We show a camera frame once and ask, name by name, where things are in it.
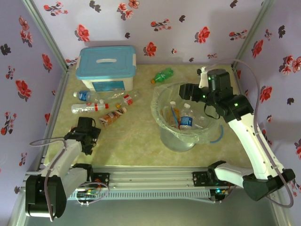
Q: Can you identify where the grey slotted cable duct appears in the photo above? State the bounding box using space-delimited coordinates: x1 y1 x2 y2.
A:
70 189 211 201

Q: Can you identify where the brown orange drink bottle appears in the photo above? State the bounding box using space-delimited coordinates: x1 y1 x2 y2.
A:
98 107 127 128

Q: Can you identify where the aluminium side rail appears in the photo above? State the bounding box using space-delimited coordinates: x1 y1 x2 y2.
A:
39 67 71 170

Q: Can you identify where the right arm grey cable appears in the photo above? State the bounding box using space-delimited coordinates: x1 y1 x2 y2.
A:
206 58 294 209

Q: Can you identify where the clear bottle white cap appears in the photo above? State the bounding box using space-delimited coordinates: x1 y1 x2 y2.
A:
98 92 127 104

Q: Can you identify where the blue label water bottle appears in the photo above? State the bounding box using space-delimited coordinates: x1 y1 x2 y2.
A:
180 103 195 130
73 90 99 101

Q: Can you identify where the white capped orange label bottle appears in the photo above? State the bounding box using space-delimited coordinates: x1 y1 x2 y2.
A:
169 100 182 129

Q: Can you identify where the green circuit board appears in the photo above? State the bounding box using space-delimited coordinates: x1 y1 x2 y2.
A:
76 186 99 198

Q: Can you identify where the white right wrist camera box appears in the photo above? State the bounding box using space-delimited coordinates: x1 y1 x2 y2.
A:
197 66 210 89

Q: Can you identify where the blue lidded storage box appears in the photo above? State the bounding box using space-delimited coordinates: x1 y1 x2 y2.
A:
75 45 137 92

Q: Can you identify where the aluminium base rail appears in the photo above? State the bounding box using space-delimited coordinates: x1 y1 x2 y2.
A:
23 164 236 204

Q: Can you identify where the green bottle yellow cap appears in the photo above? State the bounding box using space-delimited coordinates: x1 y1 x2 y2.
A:
150 67 174 85

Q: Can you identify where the bin with clear plastic liner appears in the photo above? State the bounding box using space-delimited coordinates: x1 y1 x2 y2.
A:
150 81 224 145

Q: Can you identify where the aluminium frame post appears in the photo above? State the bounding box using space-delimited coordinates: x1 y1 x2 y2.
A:
21 0 70 73
231 0 276 69

